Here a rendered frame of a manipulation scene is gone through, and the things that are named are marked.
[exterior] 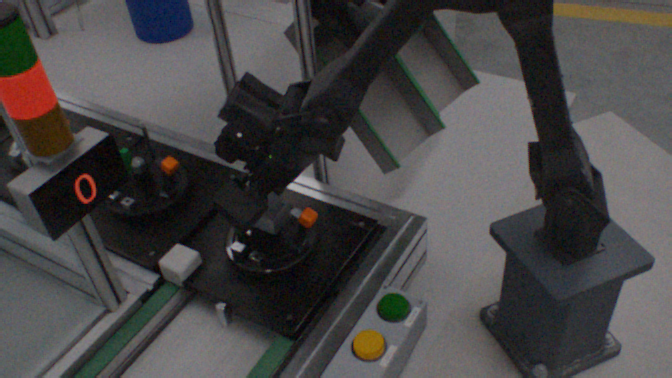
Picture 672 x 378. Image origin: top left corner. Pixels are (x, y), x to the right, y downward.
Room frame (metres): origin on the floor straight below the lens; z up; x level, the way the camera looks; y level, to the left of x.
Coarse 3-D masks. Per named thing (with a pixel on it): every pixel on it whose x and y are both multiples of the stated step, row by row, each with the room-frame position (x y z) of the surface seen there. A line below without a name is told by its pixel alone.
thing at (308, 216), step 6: (294, 210) 0.66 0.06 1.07; (300, 210) 0.66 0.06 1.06; (306, 210) 0.65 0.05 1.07; (312, 210) 0.65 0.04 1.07; (294, 216) 0.65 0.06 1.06; (300, 216) 0.64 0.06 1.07; (306, 216) 0.64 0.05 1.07; (312, 216) 0.64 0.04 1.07; (300, 222) 0.64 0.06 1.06; (306, 222) 0.63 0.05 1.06; (312, 222) 0.63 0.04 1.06; (300, 228) 0.65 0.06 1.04; (306, 228) 0.64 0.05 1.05; (300, 234) 0.65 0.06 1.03; (306, 234) 0.65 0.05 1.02; (294, 240) 0.65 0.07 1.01; (300, 240) 0.65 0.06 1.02
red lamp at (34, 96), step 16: (0, 80) 0.58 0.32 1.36; (16, 80) 0.58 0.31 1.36; (32, 80) 0.58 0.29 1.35; (48, 80) 0.60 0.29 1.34; (0, 96) 0.58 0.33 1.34; (16, 96) 0.58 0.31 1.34; (32, 96) 0.58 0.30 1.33; (48, 96) 0.59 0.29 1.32; (16, 112) 0.58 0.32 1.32; (32, 112) 0.58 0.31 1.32
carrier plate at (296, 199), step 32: (288, 192) 0.81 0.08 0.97; (224, 224) 0.74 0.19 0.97; (320, 224) 0.72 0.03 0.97; (352, 224) 0.72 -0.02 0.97; (224, 256) 0.67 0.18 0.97; (320, 256) 0.66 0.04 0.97; (352, 256) 0.65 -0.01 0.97; (192, 288) 0.62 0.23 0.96; (224, 288) 0.61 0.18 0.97; (256, 288) 0.61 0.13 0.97; (288, 288) 0.60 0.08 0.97; (320, 288) 0.59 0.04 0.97; (256, 320) 0.56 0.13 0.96; (288, 320) 0.54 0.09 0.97
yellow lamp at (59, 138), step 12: (60, 108) 0.60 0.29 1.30; (12, 120) 0.59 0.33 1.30; (24, 120) 0.58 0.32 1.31; (36, 120) 0.58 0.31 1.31; (48, 120) 0.58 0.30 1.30; (60, 120) 0.59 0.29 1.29; (24, 132) 0.58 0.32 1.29; (36, 132) 0.58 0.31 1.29; (48, 132) 0.58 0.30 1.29; (60, 132) 0.59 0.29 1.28; (36, 144) 0.58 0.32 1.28; (48, 144) 0.58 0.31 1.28; (60, 144) 0.58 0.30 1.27
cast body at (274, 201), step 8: (248, 184) 0.70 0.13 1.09; (272, 192) 0.68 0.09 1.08; (272, 200) 0.68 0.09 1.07; (280, 200) 0.69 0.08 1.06; (272, 208) 0.67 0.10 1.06; (280, 208) 0.68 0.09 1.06; (288, 208) 0.68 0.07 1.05; (264, 216) 0.66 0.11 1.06; (272, 216) 0.66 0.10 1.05; (280, 216) 0.67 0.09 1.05; (288, 216) 0.68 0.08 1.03; (256, 224) 0.67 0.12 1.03; (264, 224) 0.66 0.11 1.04; (272, 224) 0.65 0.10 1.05; (280, 224) 0.67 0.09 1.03; (272, 232) 0.66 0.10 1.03
